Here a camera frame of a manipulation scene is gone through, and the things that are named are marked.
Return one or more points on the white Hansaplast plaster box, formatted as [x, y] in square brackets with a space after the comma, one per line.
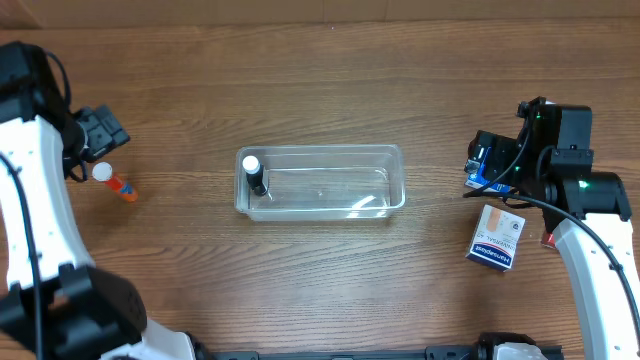
[495, 238]

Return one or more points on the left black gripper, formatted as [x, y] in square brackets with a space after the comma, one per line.
[107, 132]

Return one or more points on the red Panadol box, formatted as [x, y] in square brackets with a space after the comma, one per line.
[547, 240]

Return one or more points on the black tube white cap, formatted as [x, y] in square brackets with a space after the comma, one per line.
[255, 175]

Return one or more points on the orange tube white cap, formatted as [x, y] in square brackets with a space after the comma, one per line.
[103, 172]

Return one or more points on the clear plastic container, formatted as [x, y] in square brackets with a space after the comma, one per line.
[323, 182]

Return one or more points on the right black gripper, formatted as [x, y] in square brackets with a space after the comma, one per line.
[489, 160]

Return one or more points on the blue medicine box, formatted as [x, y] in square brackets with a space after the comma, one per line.
[478, 179]

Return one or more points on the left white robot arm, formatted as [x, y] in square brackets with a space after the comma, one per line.
[60, 305]

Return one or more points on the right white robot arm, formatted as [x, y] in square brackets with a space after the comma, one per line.
[588, 215]

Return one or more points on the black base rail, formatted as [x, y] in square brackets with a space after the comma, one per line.
[490, 345]

